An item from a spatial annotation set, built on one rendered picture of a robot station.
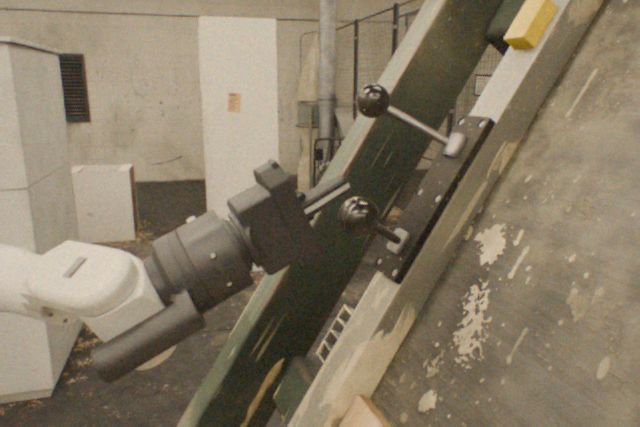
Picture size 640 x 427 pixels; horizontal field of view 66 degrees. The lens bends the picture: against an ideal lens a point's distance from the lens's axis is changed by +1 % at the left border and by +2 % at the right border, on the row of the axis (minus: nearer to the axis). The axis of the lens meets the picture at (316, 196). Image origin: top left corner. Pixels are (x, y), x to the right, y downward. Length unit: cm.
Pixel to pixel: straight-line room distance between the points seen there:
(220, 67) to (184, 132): 450
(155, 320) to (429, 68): 54
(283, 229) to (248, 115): 349
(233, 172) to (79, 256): 353
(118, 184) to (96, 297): 480
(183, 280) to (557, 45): 45
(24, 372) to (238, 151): 210
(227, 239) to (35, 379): 253
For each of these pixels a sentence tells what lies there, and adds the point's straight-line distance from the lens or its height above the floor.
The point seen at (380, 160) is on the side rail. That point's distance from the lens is 76.
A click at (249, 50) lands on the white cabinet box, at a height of 181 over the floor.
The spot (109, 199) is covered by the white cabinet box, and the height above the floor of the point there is 44.
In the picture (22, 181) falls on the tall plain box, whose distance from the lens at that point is 262.
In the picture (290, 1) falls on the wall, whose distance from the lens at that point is 861.
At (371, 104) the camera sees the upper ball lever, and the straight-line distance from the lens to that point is 54.
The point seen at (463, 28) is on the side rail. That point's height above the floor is 164.
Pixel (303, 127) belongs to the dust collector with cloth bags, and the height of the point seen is 104.
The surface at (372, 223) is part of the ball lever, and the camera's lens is 44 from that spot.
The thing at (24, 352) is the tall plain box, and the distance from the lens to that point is 290.
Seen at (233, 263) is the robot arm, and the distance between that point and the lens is 48.
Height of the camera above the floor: 155
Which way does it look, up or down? 13 degrees down
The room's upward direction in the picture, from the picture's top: straight up
